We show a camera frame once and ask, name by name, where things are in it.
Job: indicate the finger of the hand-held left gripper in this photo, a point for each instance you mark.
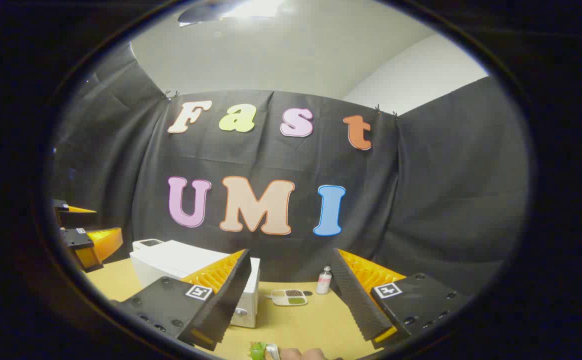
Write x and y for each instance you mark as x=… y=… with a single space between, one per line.
x=78 y=209
x=103 y=245

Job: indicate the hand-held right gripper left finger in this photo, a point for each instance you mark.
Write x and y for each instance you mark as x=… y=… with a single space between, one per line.
x=231 y=295

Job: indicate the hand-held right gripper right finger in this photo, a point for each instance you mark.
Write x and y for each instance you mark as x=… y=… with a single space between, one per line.
x=353 y=300

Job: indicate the white microwave oven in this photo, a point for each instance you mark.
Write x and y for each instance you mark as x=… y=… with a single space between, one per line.
x=171 y=262

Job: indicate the clear bottle with pink label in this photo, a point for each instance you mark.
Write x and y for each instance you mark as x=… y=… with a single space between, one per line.
x=323 y=282

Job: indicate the white toaster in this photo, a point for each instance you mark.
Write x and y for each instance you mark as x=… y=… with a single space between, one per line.
x=147 y=244

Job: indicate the white divided dish of grains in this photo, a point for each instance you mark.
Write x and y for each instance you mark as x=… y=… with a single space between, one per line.
x=289 y=298

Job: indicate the black backdrop cloth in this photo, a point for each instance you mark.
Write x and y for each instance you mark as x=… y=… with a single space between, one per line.
x=445 y=200

